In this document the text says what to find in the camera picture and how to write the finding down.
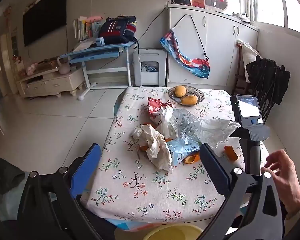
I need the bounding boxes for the pale pink kettlebell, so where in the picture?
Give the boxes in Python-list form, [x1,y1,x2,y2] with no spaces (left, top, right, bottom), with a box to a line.
[57,56,71,75]

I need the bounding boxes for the red snack bag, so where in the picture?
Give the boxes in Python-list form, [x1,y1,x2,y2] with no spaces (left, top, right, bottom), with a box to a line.
[147,97,174,117]

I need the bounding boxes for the person's black trousers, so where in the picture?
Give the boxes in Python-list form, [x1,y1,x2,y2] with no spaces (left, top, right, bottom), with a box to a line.
[80,202,117,240]

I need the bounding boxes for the clear plastic bag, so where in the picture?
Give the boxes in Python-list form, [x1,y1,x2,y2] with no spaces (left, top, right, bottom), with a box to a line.
[200,119,241,149]

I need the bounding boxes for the clear plastic bottle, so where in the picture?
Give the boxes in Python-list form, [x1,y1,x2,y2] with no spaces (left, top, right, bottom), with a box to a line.
[171,109,203,145]

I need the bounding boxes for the white plastic bag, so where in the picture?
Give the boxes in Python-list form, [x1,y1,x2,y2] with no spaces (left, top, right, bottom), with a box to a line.
[156,105,178,139]

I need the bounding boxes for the short orange peel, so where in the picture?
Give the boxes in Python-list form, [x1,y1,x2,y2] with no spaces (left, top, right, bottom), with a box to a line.
[224,145,239,161]

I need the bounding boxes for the blue study desk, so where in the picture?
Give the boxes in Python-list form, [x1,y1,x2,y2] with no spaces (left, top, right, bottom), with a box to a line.
[59,41,137,102]

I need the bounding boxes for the row of books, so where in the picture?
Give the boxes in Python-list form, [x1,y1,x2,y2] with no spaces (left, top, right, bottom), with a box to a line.
[72,16,100,42]

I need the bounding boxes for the window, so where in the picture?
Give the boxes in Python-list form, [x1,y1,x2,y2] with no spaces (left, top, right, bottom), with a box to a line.
[250,0,300,38]

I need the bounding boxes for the large white paper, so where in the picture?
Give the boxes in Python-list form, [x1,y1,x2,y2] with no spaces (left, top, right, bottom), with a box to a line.
[137,124,174,173]

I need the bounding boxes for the black power cable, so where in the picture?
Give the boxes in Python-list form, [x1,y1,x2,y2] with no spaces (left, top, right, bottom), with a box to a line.
[137,6,170,42]

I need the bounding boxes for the colourful drawstring bag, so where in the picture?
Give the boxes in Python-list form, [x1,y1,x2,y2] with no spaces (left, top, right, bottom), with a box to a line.
[160,14,211,78]

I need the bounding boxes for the yellow plastic basin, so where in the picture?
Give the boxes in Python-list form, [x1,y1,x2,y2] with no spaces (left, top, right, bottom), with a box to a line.
[142,224,204,240]

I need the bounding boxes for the round yellow mango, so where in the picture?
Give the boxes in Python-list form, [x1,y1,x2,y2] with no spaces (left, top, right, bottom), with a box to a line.
[174,85,187,98]

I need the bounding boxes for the dark striped backpack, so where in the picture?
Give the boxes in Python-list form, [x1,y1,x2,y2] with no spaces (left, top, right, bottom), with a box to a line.
[98,16,138,44]

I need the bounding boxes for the dark jacket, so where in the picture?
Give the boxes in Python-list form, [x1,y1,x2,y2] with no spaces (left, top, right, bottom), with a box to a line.
[0,156,25,202]

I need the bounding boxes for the wooden chair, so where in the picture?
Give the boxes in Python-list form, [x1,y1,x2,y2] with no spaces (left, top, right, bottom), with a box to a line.
[234,40,259,95]

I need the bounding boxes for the person's right hand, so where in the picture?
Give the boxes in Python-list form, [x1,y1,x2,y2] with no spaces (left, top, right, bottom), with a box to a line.
[264,149,300,215]

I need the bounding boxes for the white cabinet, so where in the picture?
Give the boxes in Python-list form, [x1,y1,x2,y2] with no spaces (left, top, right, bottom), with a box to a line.
[166,4,259,87]

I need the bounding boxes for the long yellow mango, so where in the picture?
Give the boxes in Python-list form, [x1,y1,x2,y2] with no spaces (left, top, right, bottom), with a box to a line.
[181,94,198,105]

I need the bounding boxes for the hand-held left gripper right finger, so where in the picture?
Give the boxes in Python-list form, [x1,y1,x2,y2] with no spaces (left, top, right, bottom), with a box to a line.
[197,143,283,240]

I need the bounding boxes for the woven fruit basket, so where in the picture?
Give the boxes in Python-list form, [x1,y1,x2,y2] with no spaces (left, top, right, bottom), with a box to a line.
[167,85,205,106]

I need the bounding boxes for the white papers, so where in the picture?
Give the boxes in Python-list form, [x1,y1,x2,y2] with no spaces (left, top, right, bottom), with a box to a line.
[73,39,97,52]

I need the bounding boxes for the black folding chairs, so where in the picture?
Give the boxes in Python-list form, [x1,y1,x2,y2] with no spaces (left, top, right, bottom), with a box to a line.
[245,55,291,125]

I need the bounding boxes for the curled orange peel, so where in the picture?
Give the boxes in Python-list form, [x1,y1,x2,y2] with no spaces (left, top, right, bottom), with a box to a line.
[184,154,202,165]

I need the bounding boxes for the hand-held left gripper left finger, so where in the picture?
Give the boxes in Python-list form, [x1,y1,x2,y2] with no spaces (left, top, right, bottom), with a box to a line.
[16,143,105,240]

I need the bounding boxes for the light blue cushion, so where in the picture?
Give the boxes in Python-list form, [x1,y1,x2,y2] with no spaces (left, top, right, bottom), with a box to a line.
[0,191,28,220]

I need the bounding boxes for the blue white drink carton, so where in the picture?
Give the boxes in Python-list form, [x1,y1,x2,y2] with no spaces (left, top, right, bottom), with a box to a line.
[166,139,202,166]

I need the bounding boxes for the floral tablecloth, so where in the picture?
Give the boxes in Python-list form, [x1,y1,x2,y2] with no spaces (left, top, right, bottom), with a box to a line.
[80,86,270,224]

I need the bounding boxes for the black wall television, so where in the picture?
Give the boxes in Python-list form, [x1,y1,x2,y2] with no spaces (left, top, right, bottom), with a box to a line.
[22,0,67,47]

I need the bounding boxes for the white shoes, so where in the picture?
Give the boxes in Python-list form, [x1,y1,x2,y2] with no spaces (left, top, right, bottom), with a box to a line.
[232,12,250,21]

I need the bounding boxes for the white air purifier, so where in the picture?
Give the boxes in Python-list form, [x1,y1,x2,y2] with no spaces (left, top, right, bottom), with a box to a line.
[133,48,168,87]

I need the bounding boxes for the white cloth bag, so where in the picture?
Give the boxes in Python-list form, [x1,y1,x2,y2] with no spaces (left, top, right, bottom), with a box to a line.
[237,39,260,83]

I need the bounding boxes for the cream television stand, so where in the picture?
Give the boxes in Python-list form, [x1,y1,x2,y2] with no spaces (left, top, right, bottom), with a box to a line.
[16,66,84,98]

